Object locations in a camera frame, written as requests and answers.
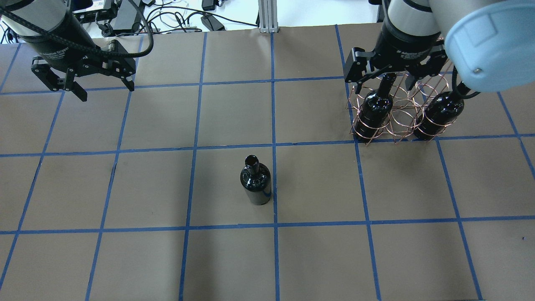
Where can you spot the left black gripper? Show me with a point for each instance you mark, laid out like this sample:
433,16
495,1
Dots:
66,47

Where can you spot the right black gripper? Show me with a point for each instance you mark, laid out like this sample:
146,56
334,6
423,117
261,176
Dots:
402,47

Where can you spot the dark glass wine bottle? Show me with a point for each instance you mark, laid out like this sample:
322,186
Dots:
255,178

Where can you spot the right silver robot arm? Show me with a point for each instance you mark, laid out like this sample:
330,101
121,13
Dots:
489,42

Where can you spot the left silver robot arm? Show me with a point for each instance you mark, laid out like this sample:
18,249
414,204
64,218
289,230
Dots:
32,17

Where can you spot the dark bottle in rack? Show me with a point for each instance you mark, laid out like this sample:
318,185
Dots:
374,110
441,111

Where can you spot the black power brick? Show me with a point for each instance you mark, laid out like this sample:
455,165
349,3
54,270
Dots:
127,19

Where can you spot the small black power adapter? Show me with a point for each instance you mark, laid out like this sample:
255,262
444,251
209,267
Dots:
212,24

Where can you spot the copper wire wine rack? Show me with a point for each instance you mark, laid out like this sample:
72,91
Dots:
407,105

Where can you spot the aluminium frame post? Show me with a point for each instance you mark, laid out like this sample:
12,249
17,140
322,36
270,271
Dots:
268,17

